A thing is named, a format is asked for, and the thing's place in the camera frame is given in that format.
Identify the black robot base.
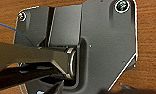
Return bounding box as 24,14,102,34
13,0,139,94

